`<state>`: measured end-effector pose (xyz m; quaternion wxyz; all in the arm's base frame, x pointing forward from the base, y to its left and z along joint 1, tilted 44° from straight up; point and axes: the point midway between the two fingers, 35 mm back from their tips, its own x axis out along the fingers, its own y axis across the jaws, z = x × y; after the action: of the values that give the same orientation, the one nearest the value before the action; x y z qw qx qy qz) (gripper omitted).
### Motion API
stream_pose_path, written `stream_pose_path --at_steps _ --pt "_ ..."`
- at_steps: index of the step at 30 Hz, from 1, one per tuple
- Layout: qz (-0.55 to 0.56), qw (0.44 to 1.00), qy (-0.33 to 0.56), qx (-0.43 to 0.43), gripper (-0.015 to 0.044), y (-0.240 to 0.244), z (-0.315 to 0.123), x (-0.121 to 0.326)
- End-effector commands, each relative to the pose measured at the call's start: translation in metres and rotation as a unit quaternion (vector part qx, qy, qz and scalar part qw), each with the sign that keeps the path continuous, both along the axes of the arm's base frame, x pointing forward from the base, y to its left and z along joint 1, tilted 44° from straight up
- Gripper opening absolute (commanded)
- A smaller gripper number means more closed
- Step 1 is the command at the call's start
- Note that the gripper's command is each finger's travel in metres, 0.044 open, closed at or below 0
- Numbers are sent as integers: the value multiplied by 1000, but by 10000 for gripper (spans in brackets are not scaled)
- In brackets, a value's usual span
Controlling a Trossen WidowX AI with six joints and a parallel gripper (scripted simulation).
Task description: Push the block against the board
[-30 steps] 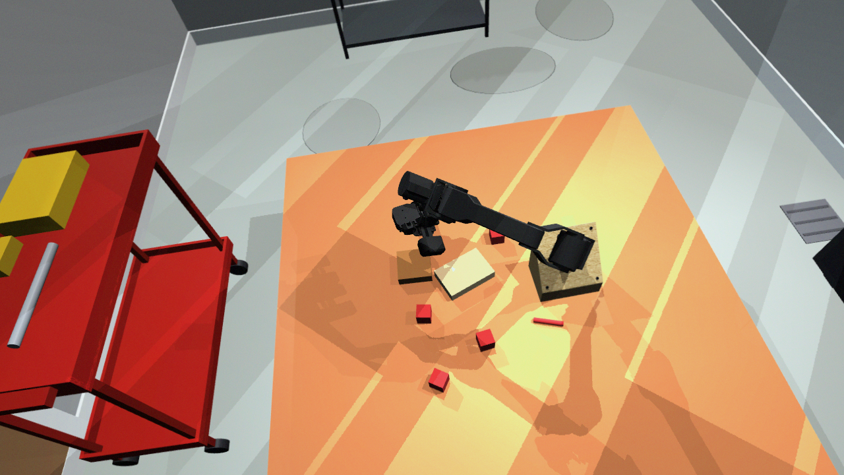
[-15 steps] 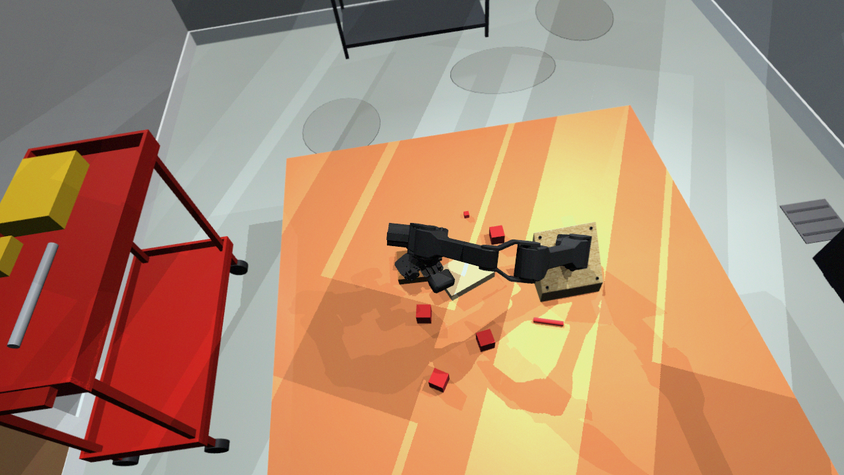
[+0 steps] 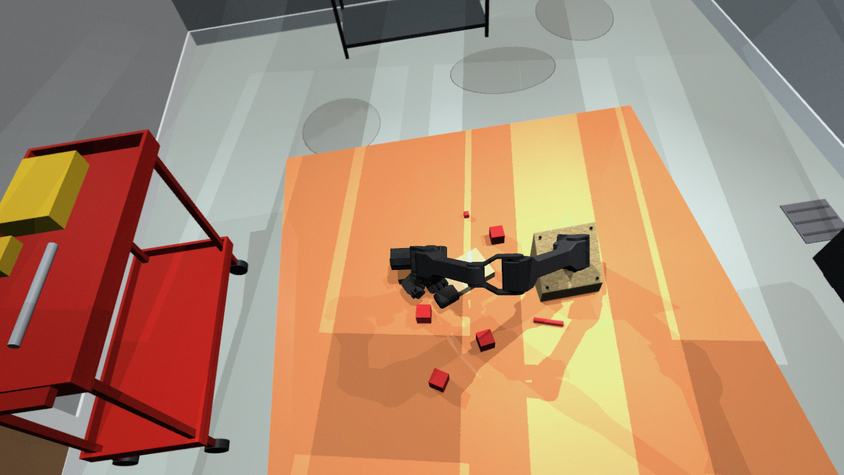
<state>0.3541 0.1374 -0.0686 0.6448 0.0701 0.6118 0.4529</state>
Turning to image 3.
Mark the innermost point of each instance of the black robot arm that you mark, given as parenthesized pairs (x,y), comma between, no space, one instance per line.
(519,272)

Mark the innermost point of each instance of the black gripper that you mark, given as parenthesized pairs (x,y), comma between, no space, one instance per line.
(444,294)

